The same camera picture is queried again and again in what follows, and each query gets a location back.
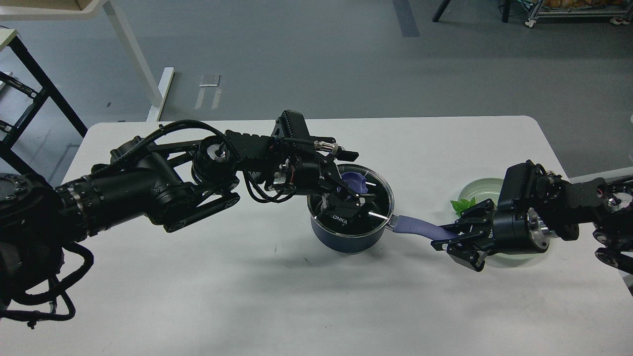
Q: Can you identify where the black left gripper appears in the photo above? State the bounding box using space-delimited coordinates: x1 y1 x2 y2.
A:
280 157 377 226

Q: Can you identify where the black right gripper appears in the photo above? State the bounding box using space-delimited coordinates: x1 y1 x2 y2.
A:
430 200 551 272

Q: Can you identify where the glass pot lid blue knob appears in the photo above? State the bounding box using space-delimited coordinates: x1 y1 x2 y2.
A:
307 164 394 238

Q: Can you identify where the blue saucepan with handle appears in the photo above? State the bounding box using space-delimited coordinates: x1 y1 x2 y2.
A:
307 164 458 253

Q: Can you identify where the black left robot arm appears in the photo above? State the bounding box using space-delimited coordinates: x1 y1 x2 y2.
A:
1 110 376 328

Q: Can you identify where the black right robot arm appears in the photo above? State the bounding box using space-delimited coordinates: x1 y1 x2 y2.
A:
431 160 632 273

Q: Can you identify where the orange toy carrot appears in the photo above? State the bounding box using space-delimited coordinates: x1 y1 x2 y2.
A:
450 197 476 217

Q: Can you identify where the green glass plate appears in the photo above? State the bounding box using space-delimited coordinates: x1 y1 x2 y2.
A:
458 178 546 268

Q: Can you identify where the black chair leg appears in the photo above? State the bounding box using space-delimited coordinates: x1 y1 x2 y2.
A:
432 0 452 23

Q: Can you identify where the wheeled metal cart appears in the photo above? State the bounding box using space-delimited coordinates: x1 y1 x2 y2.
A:
524 0 633 28

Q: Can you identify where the black metal rack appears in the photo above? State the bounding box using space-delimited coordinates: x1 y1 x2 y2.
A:
0 27 88 175

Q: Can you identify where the white desk frame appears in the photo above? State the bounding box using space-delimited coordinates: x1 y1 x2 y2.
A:
1 0 176 122

